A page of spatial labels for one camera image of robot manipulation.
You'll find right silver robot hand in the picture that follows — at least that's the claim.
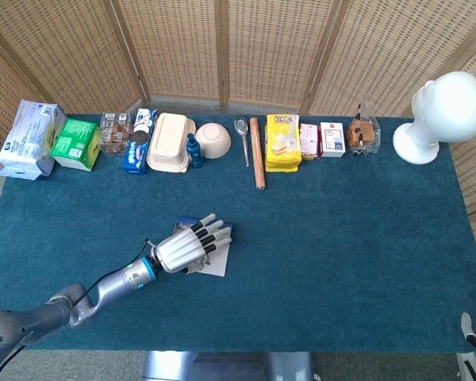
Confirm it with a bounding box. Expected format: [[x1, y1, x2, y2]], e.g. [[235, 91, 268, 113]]
[[458, 312, 476, 381]]

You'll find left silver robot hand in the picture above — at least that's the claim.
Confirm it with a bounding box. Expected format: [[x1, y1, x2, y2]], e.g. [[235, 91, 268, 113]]
[[149, 213, 233, 275]]

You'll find blue grey glasses case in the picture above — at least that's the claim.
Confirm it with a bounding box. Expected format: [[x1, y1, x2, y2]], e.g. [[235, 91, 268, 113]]
[[170, 215, 234, 279]]

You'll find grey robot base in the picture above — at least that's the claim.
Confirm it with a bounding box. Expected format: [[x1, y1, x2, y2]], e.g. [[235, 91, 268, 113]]
[[141, 351, 317, 381]]

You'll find blue spray bottle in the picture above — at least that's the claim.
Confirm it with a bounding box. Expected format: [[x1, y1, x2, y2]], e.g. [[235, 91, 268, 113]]
[[185, 133, 205, 169]]

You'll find blue Oreo cookie box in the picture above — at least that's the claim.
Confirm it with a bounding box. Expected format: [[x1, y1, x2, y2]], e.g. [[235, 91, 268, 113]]
[[121, 107, 159, 176]]

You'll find beige lidded lunch box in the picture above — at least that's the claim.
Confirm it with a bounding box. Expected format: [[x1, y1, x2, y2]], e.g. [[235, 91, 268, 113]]
[[145, 112, 198, 175]]

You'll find beige upturned bowl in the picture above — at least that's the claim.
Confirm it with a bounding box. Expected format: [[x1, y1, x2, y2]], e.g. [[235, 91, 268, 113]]
[[194, 121, 232, 160]]

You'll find blue carpet table cover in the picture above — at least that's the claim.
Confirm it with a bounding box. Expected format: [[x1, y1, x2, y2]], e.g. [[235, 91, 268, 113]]
[[0, 114, 476, 354]]

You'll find wooden rolling pin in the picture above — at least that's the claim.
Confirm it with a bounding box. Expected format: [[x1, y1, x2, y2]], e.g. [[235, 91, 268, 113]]
[[248, 117, 267, 191]]

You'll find clear plastic cookie box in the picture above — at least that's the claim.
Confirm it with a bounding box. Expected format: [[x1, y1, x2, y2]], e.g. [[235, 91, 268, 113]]
[[98, 112, 132, 157]]

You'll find metal spoon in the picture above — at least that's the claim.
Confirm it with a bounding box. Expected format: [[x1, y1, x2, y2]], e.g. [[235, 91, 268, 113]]
[[233, 116, 251, 168]]

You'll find yellow biscuit pack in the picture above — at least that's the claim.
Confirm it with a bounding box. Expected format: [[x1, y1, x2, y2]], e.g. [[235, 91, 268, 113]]
[[264, 114, 303, 173]]

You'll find green tissue pack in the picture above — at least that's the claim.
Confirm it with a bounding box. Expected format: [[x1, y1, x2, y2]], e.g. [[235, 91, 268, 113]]
[[49, 117, 103, 173]]

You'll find white blue paper pack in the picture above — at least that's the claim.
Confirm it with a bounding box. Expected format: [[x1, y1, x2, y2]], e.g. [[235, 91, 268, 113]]
[[0, 98, 67, 182]]

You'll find white red box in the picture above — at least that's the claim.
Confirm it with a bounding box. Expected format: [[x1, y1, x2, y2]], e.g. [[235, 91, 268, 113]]
[[319, 121, 347, 159]]

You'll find clear bag of pastries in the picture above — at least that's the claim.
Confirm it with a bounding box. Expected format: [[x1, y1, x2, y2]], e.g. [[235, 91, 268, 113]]
[[347, 98, 382, 158]]

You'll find wicker folding screen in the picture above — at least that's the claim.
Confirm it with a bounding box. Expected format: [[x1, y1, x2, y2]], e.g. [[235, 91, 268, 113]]
[[0, 0, 476, 255]]

